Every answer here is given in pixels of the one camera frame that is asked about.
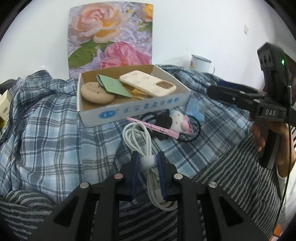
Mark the blue tissue packet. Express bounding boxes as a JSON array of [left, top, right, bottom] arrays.
[[186, 97, 205, 122]]

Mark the white cardboard box tray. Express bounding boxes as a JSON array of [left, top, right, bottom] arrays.
[[77, 64, 192, 128]]

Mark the beige round diffuser stone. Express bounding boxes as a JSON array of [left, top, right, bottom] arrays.
[[80, 82, 115, 104]]

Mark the white enamel floral mug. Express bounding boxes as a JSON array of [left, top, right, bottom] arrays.
[[189, 54, 215, 74]]

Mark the pink hair clip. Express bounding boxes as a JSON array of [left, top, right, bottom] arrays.
[[126, 118, 180, 140]]

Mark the cream phone case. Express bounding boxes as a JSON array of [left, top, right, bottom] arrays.
[[119, 70, 177, 97]]

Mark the person's right hand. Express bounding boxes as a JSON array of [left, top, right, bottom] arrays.
[[251, 121, 295, 178]]

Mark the white charging cable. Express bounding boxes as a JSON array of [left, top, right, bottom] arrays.
[[122, 122, 178, 212]]

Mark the small cream perfume box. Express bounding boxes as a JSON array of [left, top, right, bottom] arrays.
[[0, 90, 12, 121]]

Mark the floral rose painting board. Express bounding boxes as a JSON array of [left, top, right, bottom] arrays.
[[67, 1, 154, 78]]

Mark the blue plaid shirt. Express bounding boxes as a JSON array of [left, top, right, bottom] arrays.
[[1, 65, 251, 202]]

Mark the white plush cat hair tie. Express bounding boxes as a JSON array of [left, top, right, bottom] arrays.
[[169, 109, 201, 143]]

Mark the gold blue cigarette pack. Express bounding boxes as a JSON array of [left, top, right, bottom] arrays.
[[122, 83, 149, 100]]

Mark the striped grey towel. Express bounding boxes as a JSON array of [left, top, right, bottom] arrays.
[[0, 131, 296, 241]]

